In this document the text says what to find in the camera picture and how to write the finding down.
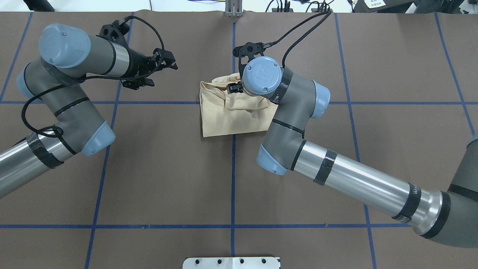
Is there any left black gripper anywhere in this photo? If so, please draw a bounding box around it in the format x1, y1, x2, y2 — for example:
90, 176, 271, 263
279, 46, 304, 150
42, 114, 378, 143
122, 48, 243, 94

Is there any cream long-sleeve printed shirt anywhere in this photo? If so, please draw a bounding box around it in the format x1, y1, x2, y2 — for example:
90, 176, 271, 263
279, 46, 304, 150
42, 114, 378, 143
199, 73, 278, 137

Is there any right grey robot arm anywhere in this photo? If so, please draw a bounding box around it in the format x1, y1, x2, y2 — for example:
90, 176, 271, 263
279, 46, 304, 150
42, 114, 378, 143
238, 56, 477, 248

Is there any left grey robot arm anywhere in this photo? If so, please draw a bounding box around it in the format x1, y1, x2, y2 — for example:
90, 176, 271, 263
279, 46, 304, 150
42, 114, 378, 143
0, 16, 178, 197

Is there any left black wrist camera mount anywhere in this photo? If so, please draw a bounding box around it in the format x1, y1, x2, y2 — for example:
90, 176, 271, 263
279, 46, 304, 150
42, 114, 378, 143
97, 20, 130, 46

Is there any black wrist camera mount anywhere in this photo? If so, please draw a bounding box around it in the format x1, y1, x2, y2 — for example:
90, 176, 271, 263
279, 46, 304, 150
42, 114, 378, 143
232, 42, 268, 75
97, 20, 130, 46

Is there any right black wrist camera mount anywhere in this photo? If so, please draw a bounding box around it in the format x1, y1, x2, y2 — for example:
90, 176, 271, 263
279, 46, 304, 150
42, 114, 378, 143
232, 42, 268, 75

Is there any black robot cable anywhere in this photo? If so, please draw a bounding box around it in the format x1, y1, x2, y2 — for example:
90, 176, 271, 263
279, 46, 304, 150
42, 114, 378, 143
263, 10, 332, 68
21, 16, 167, 139

